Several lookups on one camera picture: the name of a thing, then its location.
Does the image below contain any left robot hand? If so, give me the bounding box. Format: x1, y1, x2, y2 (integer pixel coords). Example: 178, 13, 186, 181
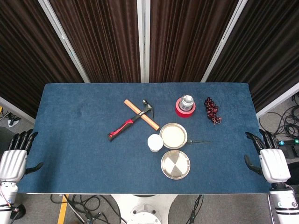
0, 129, 44, 182

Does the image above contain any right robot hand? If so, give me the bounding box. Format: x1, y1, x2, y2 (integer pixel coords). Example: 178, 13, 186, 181
244, 129, 292, 183

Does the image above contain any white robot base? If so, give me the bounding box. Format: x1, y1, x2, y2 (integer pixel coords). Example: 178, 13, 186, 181
109, 194, 178, 224

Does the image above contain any round silver metal plate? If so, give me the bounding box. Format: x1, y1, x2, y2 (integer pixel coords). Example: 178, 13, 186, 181
159, 122, 189, 149

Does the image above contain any white round container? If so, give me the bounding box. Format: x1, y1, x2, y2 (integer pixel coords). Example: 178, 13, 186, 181
147, 134, 164, 153

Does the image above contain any yellow floor tape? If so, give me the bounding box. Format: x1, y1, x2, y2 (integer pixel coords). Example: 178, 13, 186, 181
57, 194, 70, 224

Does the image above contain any blue table cloth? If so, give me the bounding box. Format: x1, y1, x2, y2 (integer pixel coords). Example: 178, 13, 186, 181
17, 83, 278, 195

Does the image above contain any dark purple grape bunch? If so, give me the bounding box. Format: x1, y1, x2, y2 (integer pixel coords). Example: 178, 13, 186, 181
204, 97, 222, 126

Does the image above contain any steel plate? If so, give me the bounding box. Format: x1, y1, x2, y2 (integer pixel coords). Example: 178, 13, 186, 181
160, 150, 191, 180

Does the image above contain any red tape roll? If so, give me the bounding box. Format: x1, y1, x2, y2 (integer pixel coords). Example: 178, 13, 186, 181
175, 97, 196, 119

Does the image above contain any silver metal can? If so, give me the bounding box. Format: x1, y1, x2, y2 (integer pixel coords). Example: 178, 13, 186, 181
181, 94, 194, 110

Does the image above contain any dark brown curtain panel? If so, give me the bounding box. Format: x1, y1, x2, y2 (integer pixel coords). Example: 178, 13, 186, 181
49, 0, 141, 84
149, 0, 239, 83
206, 0, 299, 112
0, 0, 85, 117

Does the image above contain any black red claw hammer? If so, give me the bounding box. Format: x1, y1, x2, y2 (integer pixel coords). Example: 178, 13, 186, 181
107, 99, 156, 142

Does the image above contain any wooden rod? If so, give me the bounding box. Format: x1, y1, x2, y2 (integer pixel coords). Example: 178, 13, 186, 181
124, 99, 161, 131

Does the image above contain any black floor cable heap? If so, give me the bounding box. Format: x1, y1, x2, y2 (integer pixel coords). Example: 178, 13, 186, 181
259, 95, 299, 140

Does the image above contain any white partition rail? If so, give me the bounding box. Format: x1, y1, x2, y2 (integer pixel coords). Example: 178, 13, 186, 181
0, 97, 36, 126
256, 88, 299, 119

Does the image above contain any black cable tangle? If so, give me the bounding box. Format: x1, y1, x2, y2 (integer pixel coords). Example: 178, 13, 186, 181
50, 194, 122, 224

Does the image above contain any white partition post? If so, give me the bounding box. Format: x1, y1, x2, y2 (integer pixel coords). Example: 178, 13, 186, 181
38, 0, 91, 84
136, 0, 150, 84
200, 0, 248, 82

